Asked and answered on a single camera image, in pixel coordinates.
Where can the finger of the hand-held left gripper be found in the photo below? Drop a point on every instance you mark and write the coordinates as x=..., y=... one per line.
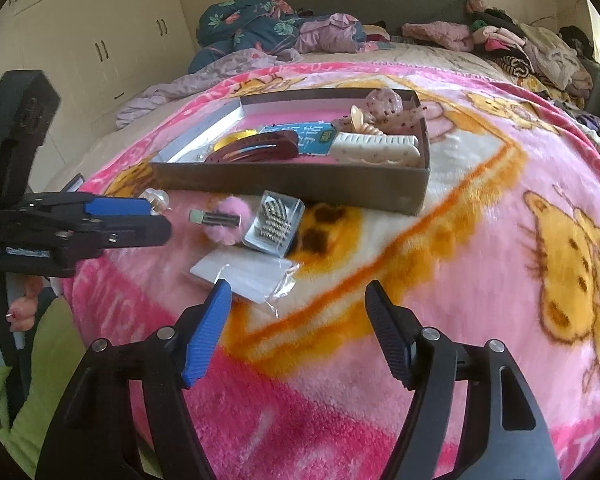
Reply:
x=135, y=232
x=117, y=207

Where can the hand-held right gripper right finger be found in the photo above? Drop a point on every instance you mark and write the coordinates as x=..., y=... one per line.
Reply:
x=390, y=332

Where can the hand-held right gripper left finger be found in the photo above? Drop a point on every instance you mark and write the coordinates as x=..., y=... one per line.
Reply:
x=207, y=332

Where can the white card plastic packet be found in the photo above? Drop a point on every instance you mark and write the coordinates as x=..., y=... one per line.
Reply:
x=245, y=272

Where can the yellow rings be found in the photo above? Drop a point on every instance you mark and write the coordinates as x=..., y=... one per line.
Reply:
x=235, y=139

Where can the shallow cardboard box pink inside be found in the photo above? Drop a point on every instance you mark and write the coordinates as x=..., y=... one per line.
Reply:
x=280, y=190

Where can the cream hair claw clip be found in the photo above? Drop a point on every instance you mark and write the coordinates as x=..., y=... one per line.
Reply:
x=375, y=150

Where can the spotted pink scrunchie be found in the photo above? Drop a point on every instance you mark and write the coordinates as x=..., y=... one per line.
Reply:
x=387, y=102

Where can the person's left hand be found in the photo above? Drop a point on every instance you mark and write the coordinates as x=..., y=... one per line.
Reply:
x=25, y=305

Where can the black and white flat object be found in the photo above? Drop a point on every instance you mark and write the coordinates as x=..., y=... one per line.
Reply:
x=74, y=183

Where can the pink pom-pom hair clip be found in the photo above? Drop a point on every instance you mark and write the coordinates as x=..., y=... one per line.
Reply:
x=225, y=225

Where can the pink printed blanket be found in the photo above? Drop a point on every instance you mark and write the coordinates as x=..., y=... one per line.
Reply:
x=480, y=270

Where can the clear box of rhinestone clips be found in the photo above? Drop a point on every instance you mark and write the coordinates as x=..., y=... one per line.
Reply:
x=274, y=222

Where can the cream wardrobe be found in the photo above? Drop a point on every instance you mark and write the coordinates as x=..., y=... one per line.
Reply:
x=105, y=35

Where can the green fleece cloth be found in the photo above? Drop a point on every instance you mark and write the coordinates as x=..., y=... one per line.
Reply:
x=55, y=375

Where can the lilac bed sheet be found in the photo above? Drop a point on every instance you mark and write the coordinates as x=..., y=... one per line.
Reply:
x=220, y=67

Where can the dark floral quilt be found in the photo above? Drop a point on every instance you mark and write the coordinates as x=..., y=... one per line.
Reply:
x=250, y=27

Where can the pink crumpled garment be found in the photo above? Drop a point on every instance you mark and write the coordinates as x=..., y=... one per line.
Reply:
x=332, y=32

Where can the pile of mixed clothes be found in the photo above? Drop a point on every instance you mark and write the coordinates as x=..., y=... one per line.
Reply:
x=530, y=45

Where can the grey bed headboard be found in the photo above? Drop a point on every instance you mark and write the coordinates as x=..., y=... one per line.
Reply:
x=380, y=2

